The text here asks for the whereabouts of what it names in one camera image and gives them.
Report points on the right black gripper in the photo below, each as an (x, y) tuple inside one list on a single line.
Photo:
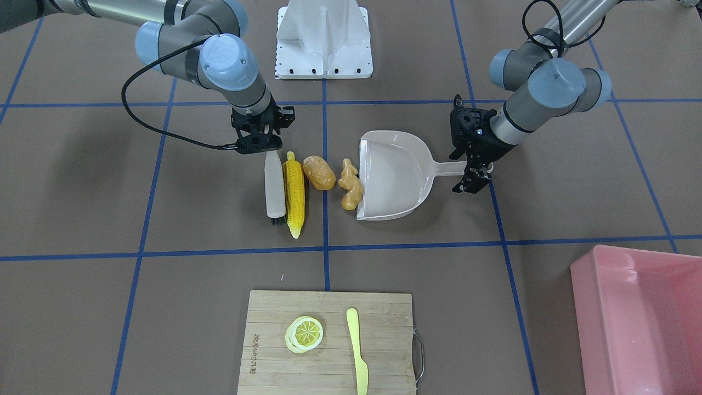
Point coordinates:
[(284, 117)]

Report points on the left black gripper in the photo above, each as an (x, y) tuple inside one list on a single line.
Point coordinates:
[(486, 147)]

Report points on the yellow toy corn cob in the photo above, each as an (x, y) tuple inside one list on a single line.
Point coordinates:
[(294, 185)]

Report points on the beige hand brush black bristles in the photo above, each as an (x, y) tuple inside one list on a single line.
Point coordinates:
[(274, 189)]

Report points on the brown toy potato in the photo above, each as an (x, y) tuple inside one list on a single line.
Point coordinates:
[(319, 173)]

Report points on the beige plastic dustpan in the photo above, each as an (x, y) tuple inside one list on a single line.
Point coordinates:
[(397, 171)]

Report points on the tan toy ginger root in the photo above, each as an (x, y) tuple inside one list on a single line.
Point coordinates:
[(350, 182)]

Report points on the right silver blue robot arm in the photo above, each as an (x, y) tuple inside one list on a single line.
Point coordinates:
[(196, 41)]

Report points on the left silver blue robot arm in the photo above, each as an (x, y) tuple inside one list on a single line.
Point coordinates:
[(544, 85)]

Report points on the pink plastic bin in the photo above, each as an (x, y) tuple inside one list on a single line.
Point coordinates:
[(639, 321)]

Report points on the yellow toy lemon slice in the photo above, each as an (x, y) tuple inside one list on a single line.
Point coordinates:
[(304, 334)]

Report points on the yellow plastic toy knife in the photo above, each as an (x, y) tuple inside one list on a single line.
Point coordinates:
[(360, 365)]

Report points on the bamboo cutting board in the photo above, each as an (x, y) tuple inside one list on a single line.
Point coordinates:
[(386, 338)]

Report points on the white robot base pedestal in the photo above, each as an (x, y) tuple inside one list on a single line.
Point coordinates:
[(323, 39)]

